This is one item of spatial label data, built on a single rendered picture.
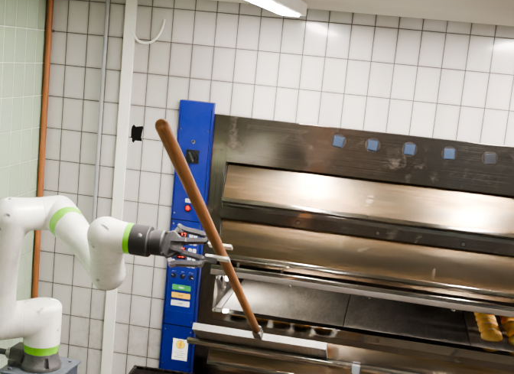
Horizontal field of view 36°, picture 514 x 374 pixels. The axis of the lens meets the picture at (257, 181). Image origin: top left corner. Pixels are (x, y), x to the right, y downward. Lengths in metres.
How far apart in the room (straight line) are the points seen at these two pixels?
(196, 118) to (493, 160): 1.31
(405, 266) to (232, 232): 0.80
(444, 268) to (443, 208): 0.27
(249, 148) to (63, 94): 0.92
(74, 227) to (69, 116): 1.30
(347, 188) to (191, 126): 0.76
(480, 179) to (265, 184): 0.94
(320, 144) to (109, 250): 1.46
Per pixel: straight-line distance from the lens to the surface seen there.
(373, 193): 3.58
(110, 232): 2.35
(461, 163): 3.56
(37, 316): 2.93
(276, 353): 3.40
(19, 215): 2.71
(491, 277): 3.66
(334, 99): 3.54
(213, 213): 3.69
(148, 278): 3.85
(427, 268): 3.63
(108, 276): 2.42
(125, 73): 3.73
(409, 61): 3.53
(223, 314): 3.80
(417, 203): 3.58
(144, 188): 3.76
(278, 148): 3.59
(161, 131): 1.60
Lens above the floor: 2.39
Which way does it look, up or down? 9 degrees down
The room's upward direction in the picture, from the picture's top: 6 degrees clockwise
